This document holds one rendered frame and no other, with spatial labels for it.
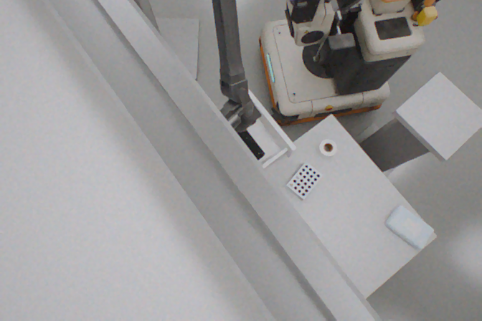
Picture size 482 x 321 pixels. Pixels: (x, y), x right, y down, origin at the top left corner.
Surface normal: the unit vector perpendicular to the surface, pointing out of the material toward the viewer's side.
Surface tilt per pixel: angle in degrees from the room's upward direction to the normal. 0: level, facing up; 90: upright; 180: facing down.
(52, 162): 0
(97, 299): 0
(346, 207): 0
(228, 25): 52
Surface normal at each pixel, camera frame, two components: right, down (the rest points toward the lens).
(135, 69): 0.01, -0.25
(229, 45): 0.52, 0.42
